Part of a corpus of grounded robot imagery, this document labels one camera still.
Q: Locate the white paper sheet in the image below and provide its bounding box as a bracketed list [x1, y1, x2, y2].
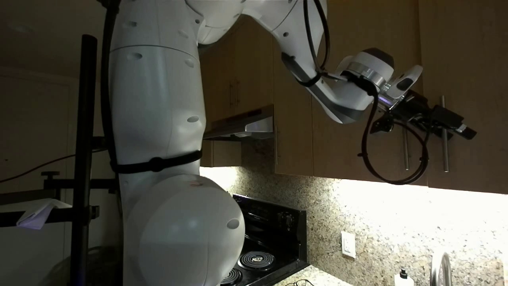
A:
[14, 196, 72, 230]

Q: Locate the wooden cabinet above hood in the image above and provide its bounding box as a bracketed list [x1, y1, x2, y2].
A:
[198, 22, 276, 166]

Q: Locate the black vertical stand pole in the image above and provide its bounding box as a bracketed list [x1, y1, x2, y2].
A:
[69, 33, 99, 286]

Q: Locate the black arm strap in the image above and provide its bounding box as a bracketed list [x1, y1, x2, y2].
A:
[109, 149, 204, 174]

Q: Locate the black stove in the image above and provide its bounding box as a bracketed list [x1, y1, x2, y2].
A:
[231, 190, 307, 286]

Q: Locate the thin black wire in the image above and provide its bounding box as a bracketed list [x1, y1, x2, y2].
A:
[0, 152, 75, 185]

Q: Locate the white soap bottle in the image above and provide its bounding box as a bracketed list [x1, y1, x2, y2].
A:
[393, 268, 417, 286]

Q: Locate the steel range hood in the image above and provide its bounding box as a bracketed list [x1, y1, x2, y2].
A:
[202, 104, 276, 141]

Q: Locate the large round stove burner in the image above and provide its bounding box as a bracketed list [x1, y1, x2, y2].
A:
[237, 249, 277, 273]

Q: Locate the chrome faucet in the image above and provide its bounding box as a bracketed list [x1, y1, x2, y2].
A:
[428, 250, 453, 286]

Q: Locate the small round stove burner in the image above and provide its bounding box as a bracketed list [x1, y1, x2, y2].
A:
[225, 266, 245, 286]

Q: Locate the black horizontal clamp bar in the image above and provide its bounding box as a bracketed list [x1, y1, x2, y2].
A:
[39, 169, 120, 195]
[0, 204, 101, 228]

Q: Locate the narrow wooden cabinet door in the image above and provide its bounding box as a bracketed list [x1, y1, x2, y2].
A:
[272, 30, 314, 179]

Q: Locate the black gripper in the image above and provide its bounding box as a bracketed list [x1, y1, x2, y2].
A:
[393, 90, 477, 141]

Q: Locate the white wall outlet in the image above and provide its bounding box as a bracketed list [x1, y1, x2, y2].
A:
[339, 230, 356, 260]

